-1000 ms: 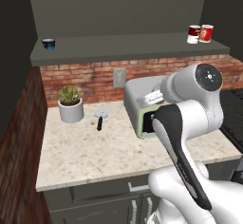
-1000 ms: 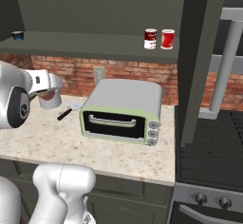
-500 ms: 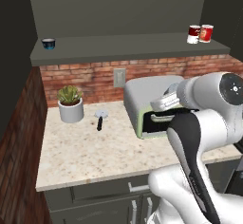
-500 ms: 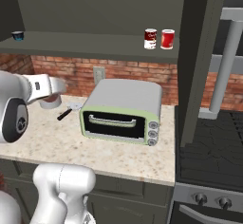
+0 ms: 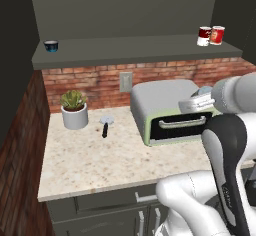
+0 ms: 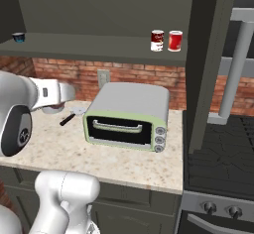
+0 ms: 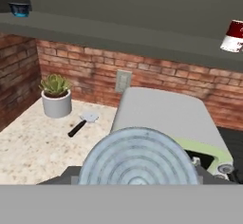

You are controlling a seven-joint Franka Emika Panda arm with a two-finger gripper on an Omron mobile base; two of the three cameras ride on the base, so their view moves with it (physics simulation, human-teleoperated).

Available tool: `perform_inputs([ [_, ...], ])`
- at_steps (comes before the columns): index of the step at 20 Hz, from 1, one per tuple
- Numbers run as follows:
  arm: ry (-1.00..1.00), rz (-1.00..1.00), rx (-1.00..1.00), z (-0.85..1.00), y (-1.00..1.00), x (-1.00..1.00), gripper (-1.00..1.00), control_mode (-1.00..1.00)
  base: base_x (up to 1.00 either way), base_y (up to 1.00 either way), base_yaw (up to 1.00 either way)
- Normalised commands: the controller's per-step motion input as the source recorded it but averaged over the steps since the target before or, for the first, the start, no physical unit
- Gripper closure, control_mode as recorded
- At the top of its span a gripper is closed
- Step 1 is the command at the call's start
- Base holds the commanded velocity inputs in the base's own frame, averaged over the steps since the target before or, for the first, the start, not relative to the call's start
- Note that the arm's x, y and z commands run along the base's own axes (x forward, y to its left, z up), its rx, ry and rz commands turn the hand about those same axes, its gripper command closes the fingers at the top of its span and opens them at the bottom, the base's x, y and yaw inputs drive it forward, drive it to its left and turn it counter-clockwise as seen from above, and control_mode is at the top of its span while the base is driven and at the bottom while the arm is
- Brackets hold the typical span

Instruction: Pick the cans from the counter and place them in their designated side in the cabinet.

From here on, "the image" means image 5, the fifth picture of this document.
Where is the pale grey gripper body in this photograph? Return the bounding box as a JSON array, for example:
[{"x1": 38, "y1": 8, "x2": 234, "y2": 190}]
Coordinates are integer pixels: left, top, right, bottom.
[{"x1": 178, "y1": 93, "x2": 215, "y2": 115}]

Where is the dark grey cabinet door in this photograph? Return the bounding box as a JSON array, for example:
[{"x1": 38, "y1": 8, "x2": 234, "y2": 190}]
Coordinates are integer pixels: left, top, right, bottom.
[
  {"x1": 210, "y1": 0, "x2": 256, "y2": 56},
  {"x1": 0, "y1": 0, "x2": 42, "y2": 148}
]

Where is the green and grey toaster oven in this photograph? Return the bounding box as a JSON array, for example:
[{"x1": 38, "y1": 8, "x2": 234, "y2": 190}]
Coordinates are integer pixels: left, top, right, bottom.
[{"x1": 129, "y1": 78, "x2": 222, "y2": 147}]

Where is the red and white can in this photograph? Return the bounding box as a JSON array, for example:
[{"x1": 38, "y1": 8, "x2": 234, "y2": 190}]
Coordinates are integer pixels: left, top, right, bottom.
[{"x1": 196, "y1": 25, "x2": 213, "y2": 47}]

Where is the green plant in white pot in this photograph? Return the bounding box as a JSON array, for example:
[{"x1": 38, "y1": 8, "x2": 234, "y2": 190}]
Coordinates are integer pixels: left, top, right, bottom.
[{"x1": 59, "y1": 89, "x2": 90, "y2": 131}]

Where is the dark grey cupboard door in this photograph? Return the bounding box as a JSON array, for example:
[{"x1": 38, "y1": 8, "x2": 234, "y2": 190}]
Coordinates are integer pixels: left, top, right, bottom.
[
  {"x1": 148, "y1": 203, "x2": 168, "y2": 236},
  {"x1": 52, "y1": 205, "x2": 150, "y2": 236}
]

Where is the dark grey drawer front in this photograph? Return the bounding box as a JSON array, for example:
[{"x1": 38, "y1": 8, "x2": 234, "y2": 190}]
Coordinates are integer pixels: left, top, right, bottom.
[{"x1": 73, "y1": 183, "x2": 162, "y2": 215}]

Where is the silver toaster oven handle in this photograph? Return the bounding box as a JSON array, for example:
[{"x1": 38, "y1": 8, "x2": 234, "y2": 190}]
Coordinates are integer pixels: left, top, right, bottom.
[{"x1": 158, "y1": 115, "x2": 207, "y2": 130}]

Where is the grey wall switch plate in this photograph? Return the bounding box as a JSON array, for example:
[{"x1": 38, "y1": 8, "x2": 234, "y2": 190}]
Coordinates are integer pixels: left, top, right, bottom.
[{"x1": 119, "y1": 71, "x2": 134, "y2": 93}]

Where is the dark grey open wall cabinet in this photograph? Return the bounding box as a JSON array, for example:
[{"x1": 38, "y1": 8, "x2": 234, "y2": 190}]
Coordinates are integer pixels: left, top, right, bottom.
[{"x1": 13, "y1": 0, "x2": 256, "y2": 71}]

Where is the pizza cutter with black handle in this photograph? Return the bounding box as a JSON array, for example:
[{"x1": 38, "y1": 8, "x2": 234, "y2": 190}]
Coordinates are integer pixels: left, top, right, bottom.
[{"x1": 99, "y1": 114, "x2": 116, "y2": 139}]

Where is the silver drawer handle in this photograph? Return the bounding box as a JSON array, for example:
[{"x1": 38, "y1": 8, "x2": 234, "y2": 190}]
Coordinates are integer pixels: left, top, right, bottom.
[{"x1": 134, "y1": 191, "x2": 159, "y2": 204}]

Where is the silver cupboard door handle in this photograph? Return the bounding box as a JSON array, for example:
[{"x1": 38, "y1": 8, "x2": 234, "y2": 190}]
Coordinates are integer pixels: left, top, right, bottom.
[
  {"x1": 137, "y1": 210, "x2": 146, "y2": 236},
  {"x1": 153, "y1": 207, "x2": 162, "y2": 236}
]

